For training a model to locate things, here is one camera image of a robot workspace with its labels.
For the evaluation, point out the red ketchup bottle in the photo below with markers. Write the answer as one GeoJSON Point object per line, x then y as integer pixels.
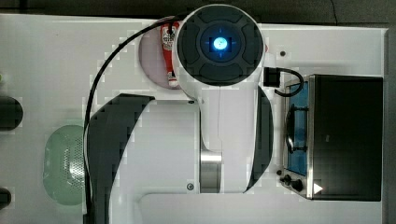
{"type": "Point", "coordinates": [168, 32]}

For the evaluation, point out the grey round plate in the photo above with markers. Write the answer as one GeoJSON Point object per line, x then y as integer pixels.
{"type": "Point", "coordinates": [151, 58]}

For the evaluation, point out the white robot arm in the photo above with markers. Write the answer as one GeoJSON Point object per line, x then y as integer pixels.
{"type": "Point", "coordinates": [219, 140]}

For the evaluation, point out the black frying pan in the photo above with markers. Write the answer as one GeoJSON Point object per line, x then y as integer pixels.
{"type": "Point", "coordinates": [11, 113]}

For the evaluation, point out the black toaster oven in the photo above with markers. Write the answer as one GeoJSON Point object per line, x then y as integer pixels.
{"type": "Point", "coordinates": [333, 138]}

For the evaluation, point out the green perforated colander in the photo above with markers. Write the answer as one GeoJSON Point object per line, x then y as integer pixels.
{"type": "Point", "coordinates": [63, 174]}

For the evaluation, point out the dark grey object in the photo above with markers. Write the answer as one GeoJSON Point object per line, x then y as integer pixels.
{"type": "Point", "coordinates": [5, 198]}

